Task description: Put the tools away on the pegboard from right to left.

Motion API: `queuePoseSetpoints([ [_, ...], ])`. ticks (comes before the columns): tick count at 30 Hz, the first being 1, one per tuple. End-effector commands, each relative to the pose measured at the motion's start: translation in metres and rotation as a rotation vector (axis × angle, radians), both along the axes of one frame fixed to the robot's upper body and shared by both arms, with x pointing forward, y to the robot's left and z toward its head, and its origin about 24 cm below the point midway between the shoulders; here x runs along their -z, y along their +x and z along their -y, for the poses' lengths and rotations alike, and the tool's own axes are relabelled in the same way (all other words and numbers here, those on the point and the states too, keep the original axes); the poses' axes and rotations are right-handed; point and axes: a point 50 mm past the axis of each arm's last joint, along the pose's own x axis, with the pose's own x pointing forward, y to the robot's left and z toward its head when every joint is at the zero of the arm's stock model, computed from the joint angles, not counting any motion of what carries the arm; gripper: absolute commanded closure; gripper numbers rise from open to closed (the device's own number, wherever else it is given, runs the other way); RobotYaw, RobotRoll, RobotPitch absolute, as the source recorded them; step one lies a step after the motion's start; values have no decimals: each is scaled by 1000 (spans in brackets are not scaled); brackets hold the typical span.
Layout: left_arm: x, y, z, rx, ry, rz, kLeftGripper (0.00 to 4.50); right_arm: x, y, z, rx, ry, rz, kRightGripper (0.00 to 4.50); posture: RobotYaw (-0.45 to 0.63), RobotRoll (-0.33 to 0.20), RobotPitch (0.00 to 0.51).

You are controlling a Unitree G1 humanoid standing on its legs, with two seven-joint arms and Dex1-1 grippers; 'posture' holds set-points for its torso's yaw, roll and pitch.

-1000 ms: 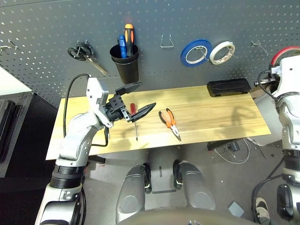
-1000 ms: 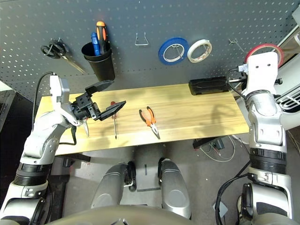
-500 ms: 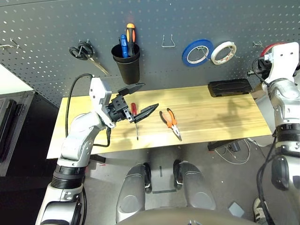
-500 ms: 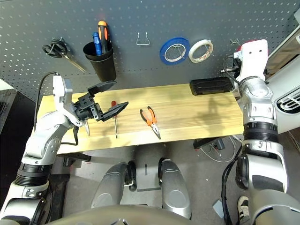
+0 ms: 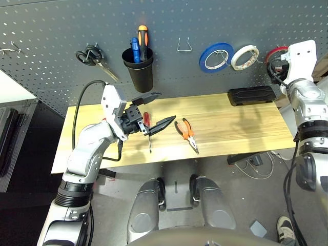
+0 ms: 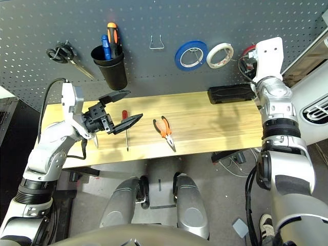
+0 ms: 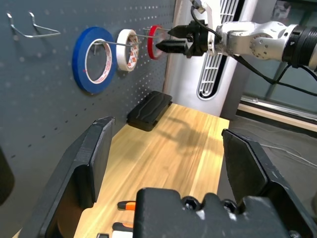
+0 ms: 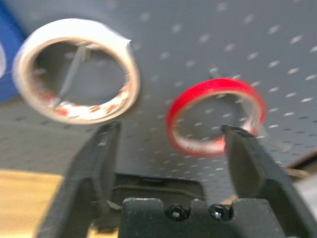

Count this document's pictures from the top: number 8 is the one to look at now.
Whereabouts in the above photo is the white tape roll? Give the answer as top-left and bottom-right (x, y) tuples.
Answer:
(12, 18), (141, 124)

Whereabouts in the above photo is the dark grey pegboard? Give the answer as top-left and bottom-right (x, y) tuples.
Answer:
(0, 0), (317, 204)

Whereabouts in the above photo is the red tape roll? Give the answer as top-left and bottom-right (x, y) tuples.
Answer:
(166, 77), (267, 157)

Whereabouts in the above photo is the metal peg hook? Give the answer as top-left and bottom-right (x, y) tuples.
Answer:
(58, 43), (94, 106)

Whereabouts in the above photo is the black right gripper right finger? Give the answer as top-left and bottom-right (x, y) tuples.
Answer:
(221, 123), (317, 238)

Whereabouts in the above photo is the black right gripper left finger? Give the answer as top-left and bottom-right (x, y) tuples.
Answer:
(41, 120), (122, 238)

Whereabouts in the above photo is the blue tape roll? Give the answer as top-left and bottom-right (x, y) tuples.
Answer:
(0, 0), (25, 103)

